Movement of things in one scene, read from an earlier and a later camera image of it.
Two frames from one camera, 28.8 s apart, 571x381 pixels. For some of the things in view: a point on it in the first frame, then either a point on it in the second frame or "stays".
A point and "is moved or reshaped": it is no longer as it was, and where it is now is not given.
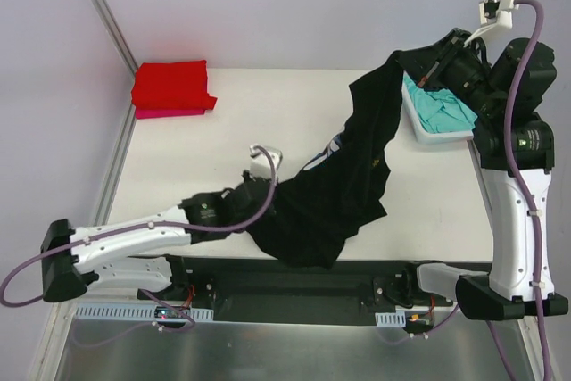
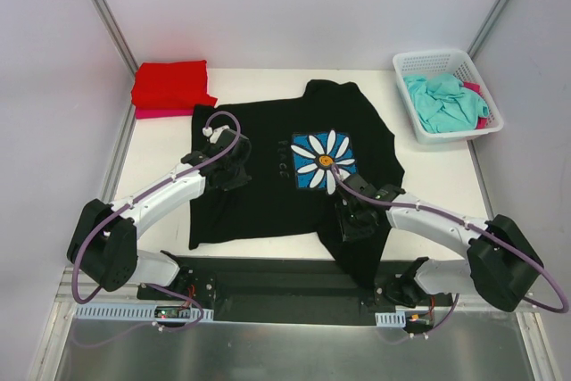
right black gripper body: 438,62 to 352,221
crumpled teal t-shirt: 439,110 stays
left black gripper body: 252,194 to 233,171
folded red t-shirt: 172,85 stays
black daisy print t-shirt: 318,210 is moved or reshaped
